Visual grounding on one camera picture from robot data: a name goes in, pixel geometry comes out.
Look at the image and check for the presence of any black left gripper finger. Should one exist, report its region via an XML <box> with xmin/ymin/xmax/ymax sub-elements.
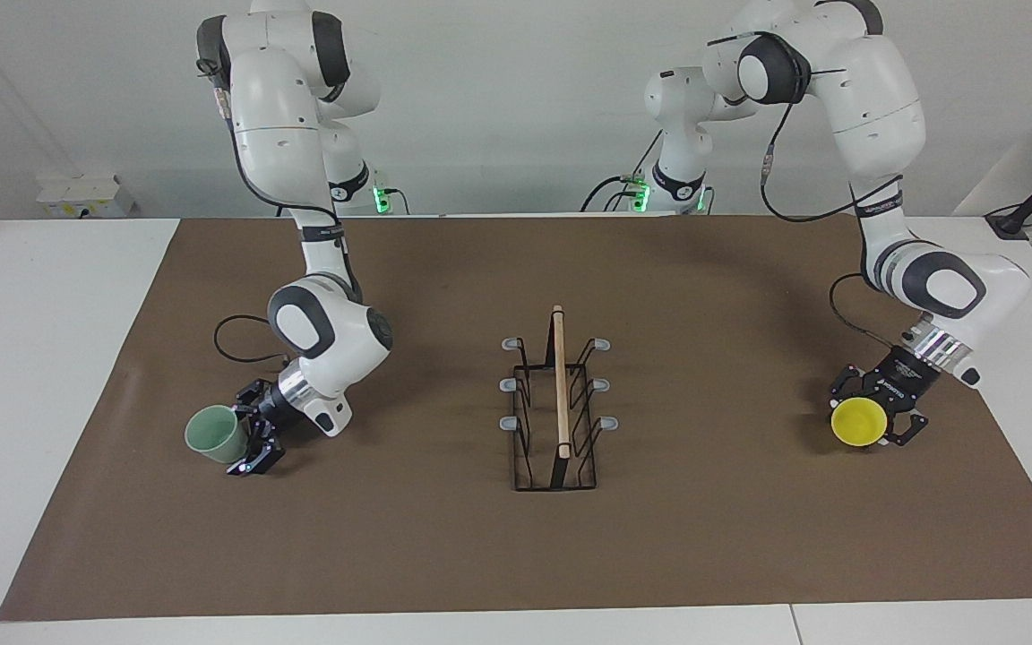
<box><xmin>874</xmin><ymin>405</ymin><xmax>930</xmax><ymax>448</ymax></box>
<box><xmin>829</xmin><ymin>363</ymin><xmax>880</xmax><ymax>404</ymax></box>

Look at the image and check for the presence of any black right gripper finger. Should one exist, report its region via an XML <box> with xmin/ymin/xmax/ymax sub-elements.
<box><xmin>226</xmin><ymin>419</ymin><xmax>287</xmax><ymax>478</ymax></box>
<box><xmin>231</xmin><ymin>380</ymin><xmax>268</xmax><ymax>420</ymax></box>

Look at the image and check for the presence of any yellow cup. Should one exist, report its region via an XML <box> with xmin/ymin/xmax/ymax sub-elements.
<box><xmin>830</xmin><ymin>398</ymin><xmax>887</xmax><ymax>448</ymax></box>

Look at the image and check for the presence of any light green cup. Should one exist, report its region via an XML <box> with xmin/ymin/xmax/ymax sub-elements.
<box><xmin>185</xmin><ymin>405</ymin><xmax>250</xmax><ymax>465</ymax></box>

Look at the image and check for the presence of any brown table mat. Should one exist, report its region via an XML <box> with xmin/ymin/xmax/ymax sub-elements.
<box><xmin>0</xmin><ymin>215</ymin><xmax>1032</xmax><ymax>623</ymax></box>

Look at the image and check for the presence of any white power strip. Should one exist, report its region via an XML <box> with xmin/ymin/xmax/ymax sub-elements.
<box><xmin>37</xmin><ymin>174</ymin><xmax>134</xmax><ymax>219</ymax></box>

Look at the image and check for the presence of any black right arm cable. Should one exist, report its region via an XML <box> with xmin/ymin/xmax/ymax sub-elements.
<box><xmin>198</xmin><ymin>36</ymin><xmax>342</xmax><ymax>366</ymax></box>

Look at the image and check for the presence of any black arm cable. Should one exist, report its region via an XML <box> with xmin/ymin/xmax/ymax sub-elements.
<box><xmin>704</xmin><ymin>31</ymin><xmax>907</xmax><ymax>350</ymax></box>
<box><xmin>198</xmin><ymin>36</ymin><xmax>342</xmax><ymax>366</ymax></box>

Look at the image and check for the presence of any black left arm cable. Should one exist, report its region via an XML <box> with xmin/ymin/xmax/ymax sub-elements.
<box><xmin>704</xmin><ymin>31</ymin><xmax>907</xmax><ymax>350</ymax></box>

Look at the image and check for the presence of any black wire cup rack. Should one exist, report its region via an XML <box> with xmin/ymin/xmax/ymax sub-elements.
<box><xmin>500</xmin><ymin>305</ymin><xmax>619</xmax><ymax>492</ymax></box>

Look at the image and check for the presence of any black base cable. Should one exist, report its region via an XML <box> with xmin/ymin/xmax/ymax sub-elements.
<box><xmin>580</xmin><ymin>134</ymin><xmax>665</xmax><ymax>213</ymax></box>

